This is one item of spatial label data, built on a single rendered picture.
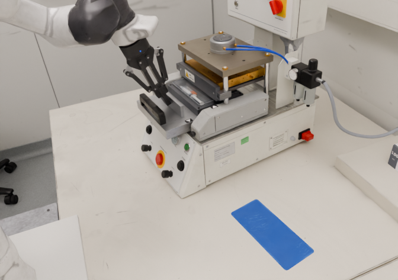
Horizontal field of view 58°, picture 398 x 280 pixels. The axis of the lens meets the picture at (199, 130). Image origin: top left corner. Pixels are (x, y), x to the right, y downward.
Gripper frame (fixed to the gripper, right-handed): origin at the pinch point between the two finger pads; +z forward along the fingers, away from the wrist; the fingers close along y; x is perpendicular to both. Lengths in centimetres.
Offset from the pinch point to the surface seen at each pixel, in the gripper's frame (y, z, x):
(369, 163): -39, 38, 40
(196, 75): -12.1, 1.1, 0.6
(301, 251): -2, 30, 50
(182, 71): -11.2, 3.3, -9.2
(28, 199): 89, 77, -106
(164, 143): 7.7, 16.4, -0.6
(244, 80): -22.2, 6.0, 10.0
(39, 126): 62, 64, -152
